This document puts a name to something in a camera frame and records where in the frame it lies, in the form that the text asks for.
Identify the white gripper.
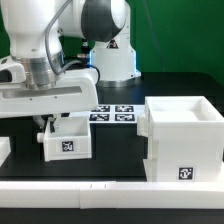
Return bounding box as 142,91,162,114
0,56,98,133

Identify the white drawer with knob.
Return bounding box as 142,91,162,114
37,116,92,162

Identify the white drawer without knob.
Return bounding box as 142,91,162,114
137,114,148,137

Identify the white drawer cabinet box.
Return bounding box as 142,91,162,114
144,96,224,182

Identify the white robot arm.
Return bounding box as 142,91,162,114
0,0,128,118

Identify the white left fence bar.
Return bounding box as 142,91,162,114
0,137,11,167

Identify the white fence bar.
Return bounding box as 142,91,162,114
0,137,11,167
0,181,224,209

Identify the white marker sheet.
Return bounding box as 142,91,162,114
70,104,144,124

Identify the white front fence bar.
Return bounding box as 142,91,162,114
0,181,224,209

